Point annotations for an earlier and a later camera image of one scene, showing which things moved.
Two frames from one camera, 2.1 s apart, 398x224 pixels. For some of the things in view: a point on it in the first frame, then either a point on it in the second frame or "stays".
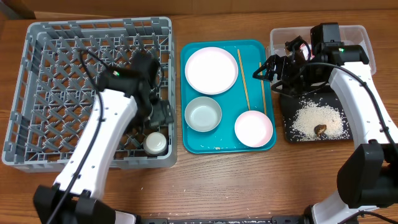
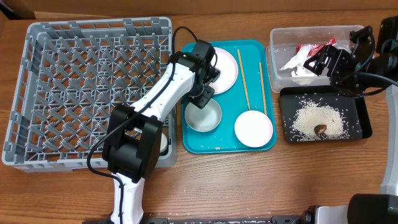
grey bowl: (203, 114) stays
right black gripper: (282, 71) to (325, 58)
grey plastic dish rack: (58, 79) stays
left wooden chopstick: (244, 78) stays
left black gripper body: (161, 114) to (203, 94)
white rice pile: (310, 115) stays
